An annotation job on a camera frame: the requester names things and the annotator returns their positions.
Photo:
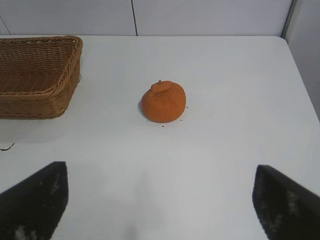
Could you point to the thin black vertical wall strip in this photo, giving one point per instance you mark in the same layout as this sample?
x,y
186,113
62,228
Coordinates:
x,y
135,17

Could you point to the woven wicker rectangular basket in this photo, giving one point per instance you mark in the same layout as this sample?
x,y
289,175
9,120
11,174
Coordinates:
x,y
30,82

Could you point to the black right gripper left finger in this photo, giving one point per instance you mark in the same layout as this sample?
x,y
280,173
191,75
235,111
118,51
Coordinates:
x,y
32,202

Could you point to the small black curled debris piece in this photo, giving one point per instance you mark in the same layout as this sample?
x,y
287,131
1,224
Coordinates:
x,y
7,147

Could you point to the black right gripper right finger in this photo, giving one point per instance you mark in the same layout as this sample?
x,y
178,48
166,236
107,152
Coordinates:
x,y
285,202

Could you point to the grey metal frame post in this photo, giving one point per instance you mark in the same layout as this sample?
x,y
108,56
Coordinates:
x,y
288,17

